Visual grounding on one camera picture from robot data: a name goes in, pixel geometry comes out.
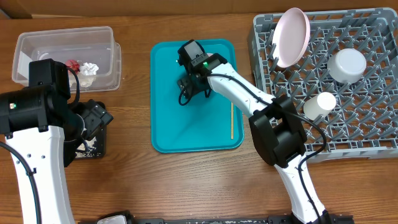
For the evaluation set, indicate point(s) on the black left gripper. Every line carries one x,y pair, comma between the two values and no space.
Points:
96,116

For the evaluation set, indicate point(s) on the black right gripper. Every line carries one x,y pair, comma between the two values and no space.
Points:
193,83

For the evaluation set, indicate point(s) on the white tissue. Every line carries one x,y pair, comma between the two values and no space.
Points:
87,74

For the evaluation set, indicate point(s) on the red snack wrapper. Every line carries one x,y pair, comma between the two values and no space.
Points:
74,65

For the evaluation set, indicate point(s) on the large white plate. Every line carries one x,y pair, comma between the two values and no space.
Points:
291,37

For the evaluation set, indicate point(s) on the white cup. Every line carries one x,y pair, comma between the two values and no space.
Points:
320,105

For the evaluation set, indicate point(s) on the grey dishwasher rack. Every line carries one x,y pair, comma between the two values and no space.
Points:
364,120

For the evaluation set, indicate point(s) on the grey-green bowl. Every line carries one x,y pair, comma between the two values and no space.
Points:
347,66

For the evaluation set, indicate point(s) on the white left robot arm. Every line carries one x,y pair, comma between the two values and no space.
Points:
43,131

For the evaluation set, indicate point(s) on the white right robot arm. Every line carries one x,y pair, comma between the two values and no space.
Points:
276,128

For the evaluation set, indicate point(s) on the black food waste tray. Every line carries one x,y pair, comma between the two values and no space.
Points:
93,149

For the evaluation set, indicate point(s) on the wooden chopstick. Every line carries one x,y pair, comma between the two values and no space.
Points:
232,121

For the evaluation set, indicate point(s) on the clear plastic bin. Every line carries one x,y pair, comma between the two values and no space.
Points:
88,44

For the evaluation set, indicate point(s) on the teal serving tray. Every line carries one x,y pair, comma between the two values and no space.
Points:
203,124

